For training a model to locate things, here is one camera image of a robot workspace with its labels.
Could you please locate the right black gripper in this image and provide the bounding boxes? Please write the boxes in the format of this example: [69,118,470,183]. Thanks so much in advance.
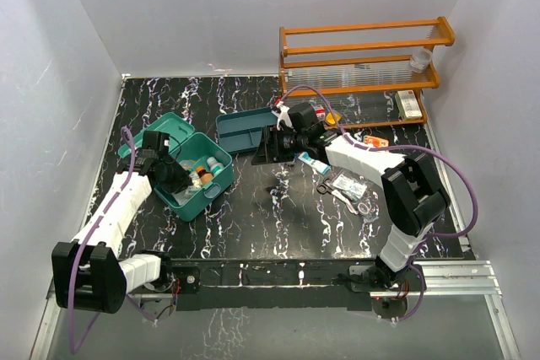
[252,126,307,165]

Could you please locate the clear bag of bandages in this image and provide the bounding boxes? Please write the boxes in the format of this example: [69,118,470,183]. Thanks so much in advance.
[170,159,203,205]

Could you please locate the brown medicine bottle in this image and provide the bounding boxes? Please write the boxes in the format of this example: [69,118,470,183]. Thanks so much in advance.
[196,166,213,185]

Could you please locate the clear plastic packet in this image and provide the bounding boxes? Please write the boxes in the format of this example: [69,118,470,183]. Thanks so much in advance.
[330,169,368,201]

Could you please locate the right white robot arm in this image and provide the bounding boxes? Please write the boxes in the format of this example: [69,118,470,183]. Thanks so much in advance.
[251,102,451,290]

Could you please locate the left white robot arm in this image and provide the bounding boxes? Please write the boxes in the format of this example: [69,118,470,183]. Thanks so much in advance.
[51,127,192,314]

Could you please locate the teal white medicine sachet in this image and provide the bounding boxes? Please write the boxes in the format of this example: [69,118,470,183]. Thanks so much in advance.
[298,152,331,175]

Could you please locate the red white medicine box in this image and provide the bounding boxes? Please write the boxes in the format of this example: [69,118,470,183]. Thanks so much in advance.
[314,105,327,121]

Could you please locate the white green medicine box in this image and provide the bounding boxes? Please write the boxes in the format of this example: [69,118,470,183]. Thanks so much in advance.
[395,90,423,121]

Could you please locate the dark teal divider tray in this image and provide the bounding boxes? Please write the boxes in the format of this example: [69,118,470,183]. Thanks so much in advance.
[215,107,278,154]

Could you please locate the green box lid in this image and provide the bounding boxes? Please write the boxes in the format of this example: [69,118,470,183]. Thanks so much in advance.
[116,111,197,161]

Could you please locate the yellow orange small object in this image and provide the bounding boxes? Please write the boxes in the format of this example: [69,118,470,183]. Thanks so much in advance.
[325,111,342,126]

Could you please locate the orange notepad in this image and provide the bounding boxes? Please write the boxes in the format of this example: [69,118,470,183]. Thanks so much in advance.
[363,135,389,148]

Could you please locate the orange wooden shelf rack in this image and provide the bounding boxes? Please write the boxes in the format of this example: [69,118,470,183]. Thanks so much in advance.
[278,16,456,128]

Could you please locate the clear plastic cup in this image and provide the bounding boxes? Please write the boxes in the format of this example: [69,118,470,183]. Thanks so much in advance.
[409,47,433,73]

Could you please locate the black handled scissors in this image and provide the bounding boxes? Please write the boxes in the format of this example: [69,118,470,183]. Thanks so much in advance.
[316,179,359,215]

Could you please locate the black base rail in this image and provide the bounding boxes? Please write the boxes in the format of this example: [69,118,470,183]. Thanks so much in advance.
[126,256,427,314]

